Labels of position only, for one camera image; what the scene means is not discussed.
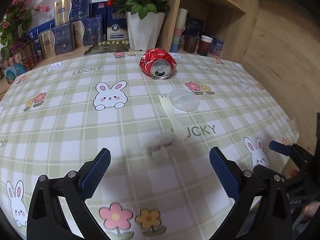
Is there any person's right hand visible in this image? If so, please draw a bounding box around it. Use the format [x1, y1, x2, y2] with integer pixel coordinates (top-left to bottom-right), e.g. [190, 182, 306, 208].
[285, 168, 319, 223]

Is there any small blue box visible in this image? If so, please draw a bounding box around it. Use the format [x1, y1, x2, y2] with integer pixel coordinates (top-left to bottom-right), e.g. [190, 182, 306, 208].
[209, 37, 224, 56]

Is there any wooden shelf unit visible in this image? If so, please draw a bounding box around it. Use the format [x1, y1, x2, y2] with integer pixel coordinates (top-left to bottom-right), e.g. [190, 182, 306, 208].
[158, 0, 260, 62]

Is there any clear plastic piece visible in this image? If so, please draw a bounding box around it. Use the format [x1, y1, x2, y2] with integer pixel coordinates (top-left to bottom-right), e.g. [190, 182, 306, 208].
[143, 132, 183, 162]

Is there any gold green tray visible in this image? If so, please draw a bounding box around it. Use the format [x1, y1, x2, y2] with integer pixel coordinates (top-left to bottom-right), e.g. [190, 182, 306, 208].
[84, 40, 130, 55]

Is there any left blue gold gift box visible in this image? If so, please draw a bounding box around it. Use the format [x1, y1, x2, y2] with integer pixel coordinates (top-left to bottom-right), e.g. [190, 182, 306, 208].
[38, 23, 75, 59]

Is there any checked bunny tablecloth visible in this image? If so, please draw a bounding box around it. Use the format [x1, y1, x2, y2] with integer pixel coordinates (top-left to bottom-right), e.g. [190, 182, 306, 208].
[1, 53, 298, 239]

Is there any pink blossom plant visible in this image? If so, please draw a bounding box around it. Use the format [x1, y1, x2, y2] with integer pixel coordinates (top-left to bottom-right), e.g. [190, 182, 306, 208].
[1, 0, 50, 62]

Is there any clear round plastic lid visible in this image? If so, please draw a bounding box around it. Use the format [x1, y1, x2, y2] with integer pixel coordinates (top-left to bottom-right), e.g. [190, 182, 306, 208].
[169, 89, 200, 112]

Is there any blue white milk box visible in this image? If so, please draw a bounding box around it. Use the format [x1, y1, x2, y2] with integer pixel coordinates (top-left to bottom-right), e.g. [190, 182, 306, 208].
[106, 6, 129, 41]

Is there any white faceted flower pot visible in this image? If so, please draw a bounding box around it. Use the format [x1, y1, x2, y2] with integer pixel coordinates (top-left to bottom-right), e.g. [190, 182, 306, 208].
[126, 12, 165, 51]

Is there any right blue gold gift box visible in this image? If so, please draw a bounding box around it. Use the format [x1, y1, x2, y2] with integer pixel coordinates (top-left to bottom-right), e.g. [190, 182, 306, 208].
[72, 17, 103, 47]

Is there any red cup white rim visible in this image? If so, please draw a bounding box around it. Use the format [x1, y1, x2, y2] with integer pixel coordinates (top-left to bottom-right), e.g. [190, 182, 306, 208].
[197, 35, 213, 56]

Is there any upper blue gold gift box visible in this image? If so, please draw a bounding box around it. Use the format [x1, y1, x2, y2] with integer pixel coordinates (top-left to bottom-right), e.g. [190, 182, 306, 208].
[54, 0, 92, 27]

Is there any dark brown cup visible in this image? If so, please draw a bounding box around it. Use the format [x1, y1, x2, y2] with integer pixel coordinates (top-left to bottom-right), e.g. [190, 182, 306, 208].
[183, 35, 199, 53]

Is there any stack of pastel cups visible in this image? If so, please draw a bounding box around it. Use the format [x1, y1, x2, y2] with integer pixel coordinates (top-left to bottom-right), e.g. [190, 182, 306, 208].
[170, 8, 188, 53]

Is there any blue gold gift box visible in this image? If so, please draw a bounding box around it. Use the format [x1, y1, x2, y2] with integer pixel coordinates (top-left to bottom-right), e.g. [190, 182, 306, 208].
[72, 17, 103, 47]
[54, 0, 92, 27]
[38, 23, 75, 59]

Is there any striped flower planter box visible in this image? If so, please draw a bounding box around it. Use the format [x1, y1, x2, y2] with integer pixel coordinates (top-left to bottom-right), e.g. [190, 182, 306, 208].
[2, 40, 40, 85]

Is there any crushed red soda can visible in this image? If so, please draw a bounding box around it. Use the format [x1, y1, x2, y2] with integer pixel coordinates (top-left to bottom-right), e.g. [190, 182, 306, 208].
[139, 49, 177, 80]

